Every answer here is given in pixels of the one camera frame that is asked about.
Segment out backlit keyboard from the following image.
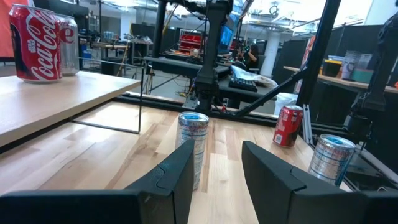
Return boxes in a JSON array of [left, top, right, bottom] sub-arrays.
[[228, 76, 259, 93]]

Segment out blue silver Red Bull can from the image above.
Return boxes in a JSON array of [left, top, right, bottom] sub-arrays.
[[175, 111, 210, 191], [307, 133, 357, 187]]

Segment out red storage bins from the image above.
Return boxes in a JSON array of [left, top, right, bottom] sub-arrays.
[[178, 33, 203, 54]]

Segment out black yellow container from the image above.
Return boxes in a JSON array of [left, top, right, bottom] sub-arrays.
[[322, 58, 343, 78]]

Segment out wooden workbench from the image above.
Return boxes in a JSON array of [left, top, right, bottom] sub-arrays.
[[282, 65, 398, 95]]

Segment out clear plastic bag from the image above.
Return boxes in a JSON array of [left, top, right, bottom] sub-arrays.
[[231, 65, 277, 88]]

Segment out wooden shelf black metal frame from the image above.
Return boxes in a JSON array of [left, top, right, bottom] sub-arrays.
[[0, 57, 147, 153]]

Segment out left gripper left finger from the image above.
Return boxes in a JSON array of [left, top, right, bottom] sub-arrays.
[[0, 139, 196, 224]]

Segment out teal box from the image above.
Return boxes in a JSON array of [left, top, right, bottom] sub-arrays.
[[351, 68, 374, 84]]

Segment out gray desk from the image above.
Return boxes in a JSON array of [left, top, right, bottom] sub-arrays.
[[144, 55, 233, 79], [217, 76, 277, 105]]

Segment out red Coca-Cola can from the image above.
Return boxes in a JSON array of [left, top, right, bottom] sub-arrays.
[[8, 3, 63, 84], [272, 105, 304, 148]]

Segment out silver Diet Coke can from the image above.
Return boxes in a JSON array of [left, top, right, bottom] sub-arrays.
[[54, 12, 80, 77]]

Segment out person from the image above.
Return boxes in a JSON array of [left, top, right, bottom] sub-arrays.
[[236, 43, 261, 71]]

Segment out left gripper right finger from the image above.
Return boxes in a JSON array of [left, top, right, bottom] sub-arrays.
[[241, 141, 398, 224]]

